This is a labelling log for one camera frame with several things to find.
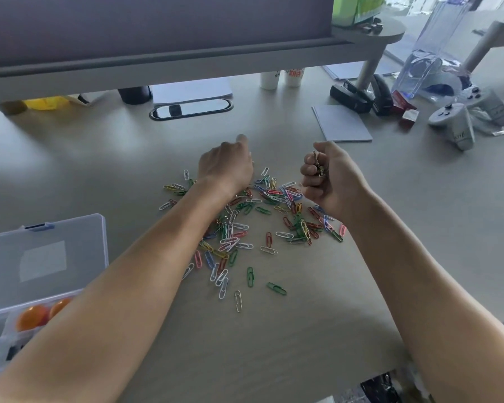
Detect person's right hand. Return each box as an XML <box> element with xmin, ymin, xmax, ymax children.
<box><xmin>300</xmin><ymin>140</ymin><xmax>373</xmax><ymax>219</ymax></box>

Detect person's left hand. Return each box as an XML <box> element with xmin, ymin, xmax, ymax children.
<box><xmin>197</xmin><ymin>134</ymin><xmax>255</xmax><ymax>198</ymax></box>

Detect person's left forearm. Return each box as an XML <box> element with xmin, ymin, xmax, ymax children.
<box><xmin>0</xmin><ymin>179</ymin><xmax>240</xmax><ymax>403</ymax></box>

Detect person's right forearm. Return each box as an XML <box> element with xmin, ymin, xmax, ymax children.
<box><xmin>340</xmin><ymin>187</ymin><xmax>504</xmax><ymax>403</ymax></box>

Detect grey notepad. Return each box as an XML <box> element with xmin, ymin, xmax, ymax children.
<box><xmin>311</xmin><ymin>104</ymin><xmax>374</xmax><ymax>143</ymax></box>

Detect black stapler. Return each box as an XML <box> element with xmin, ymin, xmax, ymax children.
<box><xmin>329</xmin><ymin>79</ymin><xmax>375</xmax><ymax>114</ymax></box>

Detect pile of coloured paper clips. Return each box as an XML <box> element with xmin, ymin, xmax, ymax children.
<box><xmin>158</xmin><ymin>166</ymin><xmax>347</xmax><ymax>313</ymax></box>

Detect white paper sheet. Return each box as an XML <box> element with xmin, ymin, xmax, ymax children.
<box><xmin>151</xmin><ymin>77</ymin><xmax>234</xmax><ymax>106</ymax></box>

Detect white paper cup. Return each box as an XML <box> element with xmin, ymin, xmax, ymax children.
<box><xmin>259</xmin><ymin>70</ymin><xmax>280</xmax><ymax>90</ymax></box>
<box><xmin>283</xmin><ymin>67</ymin><xmax>305</xmax><ymax>88</ymax></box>

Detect black hole punch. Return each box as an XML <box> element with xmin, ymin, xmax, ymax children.
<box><xmin>371</xmin><ymin>74</ymin><xmax>394</xmax><ymax>117</ymax></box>

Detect small red white packet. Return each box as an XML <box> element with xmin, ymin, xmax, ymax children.
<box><xmin>400</xmin><ymin>109</ymin><xmax>419</xmax><ymax>131</ymax></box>

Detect black object under partition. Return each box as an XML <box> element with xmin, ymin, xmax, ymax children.
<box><xmin>117</xmin><ymin>85</ymin><xmax>153</xmax><ymax>106</ymax></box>

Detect white game controller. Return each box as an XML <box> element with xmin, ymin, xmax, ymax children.
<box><xmin>428</xmin><ymin>102</ymin><xmax>475</xmax><ymax>152</ymax></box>
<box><xmin>461</xmin><ymin>87</ymin><xmax>504</xmax><ymax>127</ymax></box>

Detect grey round shelf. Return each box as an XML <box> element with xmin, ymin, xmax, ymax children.
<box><xmin>332</xmin><ymin>16</ymin><xmax>406</xmax><ymax>91</ymax></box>

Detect dark grey desk partition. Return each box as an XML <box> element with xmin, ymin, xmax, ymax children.
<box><xmin>0</xmin><ymin>0</ymin><xmax>364</xmax><ymax>104</ymax></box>

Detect green box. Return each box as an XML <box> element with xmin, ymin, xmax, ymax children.
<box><xmin>331</xmin><ymin>0</ymin><xmax>388</xmax><ymax>28</ymax></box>

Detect clear plastic container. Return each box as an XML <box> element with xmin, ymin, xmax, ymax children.
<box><xmin>392</xmin><ymin>0</ymin><xmax>476</xmax><ymax>101</ymax></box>

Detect clear plastic bag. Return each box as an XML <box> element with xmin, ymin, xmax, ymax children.
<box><xmin>470</xmin><ymin>108</ymin><xmax>504</xmax><ymax>137</ymax></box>

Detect white stand leg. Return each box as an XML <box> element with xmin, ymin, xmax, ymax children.
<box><xmin>461</xmin><ymin>20</ymin><xmax>504</xmax><ymax>74</ymax></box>

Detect yellow bag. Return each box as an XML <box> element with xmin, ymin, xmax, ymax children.
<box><xmin>24</xmin><ymin>95</ymin><xmax>70</xmax><ymax>111</ymax></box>

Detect clear plastic organizer box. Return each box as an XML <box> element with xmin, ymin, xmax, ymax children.
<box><xmin>0</xmin><ymin>213</ymin><xmax>110</xmax><ymax>376</ymax></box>

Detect orange ball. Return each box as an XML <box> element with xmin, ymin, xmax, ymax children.
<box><xmin>49</xmin><ymin>296</ymin><xmax>74</xmax><ymax>320</ymax></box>
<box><xmin>16</xmin><ymin>304</ymin><xmax>50</xmax><ymax>332</ymax></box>

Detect oval desk cable grommet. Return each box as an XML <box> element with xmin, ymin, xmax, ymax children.
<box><xmin>149</xmin><ymin>98</ymin><xmax>234</xmax><ymax>120</ymax></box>

